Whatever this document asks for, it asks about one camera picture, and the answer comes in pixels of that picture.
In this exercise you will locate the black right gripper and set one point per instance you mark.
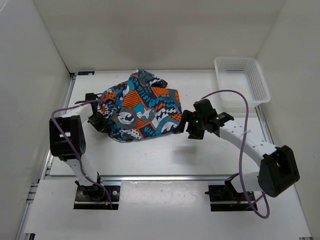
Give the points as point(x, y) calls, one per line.
point(186, 115)

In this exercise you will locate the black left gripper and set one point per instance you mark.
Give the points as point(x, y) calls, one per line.
point(101, 127)

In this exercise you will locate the colourful patterned shorts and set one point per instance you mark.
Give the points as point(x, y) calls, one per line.
point(141, 107)

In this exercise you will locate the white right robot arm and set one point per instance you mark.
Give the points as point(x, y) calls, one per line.
point(277, 165)

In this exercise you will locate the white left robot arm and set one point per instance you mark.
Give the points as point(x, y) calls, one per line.
point(68, 143)

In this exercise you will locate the blue label sticker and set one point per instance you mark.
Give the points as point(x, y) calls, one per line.
point(86, 73)

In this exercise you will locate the white perforated plastic basket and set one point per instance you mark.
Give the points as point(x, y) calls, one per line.
point(244, 75)

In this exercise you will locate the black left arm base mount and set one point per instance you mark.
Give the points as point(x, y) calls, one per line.
point(95, 198)

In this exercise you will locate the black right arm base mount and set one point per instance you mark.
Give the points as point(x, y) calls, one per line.
point(222, 199)

